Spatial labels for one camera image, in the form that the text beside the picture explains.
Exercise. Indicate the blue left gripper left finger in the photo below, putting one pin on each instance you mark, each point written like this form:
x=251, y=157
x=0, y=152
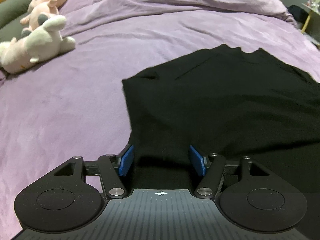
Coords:
x=126, y=159

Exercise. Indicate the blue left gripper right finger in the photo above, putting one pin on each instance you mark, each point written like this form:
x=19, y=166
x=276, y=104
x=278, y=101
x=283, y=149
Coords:
x=197, y=161

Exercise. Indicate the black long sleeve shirt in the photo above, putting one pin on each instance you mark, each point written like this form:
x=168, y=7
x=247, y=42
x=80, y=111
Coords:
x=225, y=101

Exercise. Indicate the dark clothes on chair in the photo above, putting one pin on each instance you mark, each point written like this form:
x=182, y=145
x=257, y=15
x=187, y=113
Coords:
x=299, y=14

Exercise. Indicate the purple bed blanket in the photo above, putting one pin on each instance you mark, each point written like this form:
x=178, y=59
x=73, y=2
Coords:
x=74, y=104

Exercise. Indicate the white pink plush toy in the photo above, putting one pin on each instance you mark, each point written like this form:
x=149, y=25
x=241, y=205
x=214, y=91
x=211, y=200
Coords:
x=42, y=44

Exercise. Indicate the yellow leg side table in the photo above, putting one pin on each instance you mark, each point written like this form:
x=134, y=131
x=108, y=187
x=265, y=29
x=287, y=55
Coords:
x=311, y=26

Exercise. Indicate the grey pillow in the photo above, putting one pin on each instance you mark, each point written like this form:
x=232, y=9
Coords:
x=12, y=11

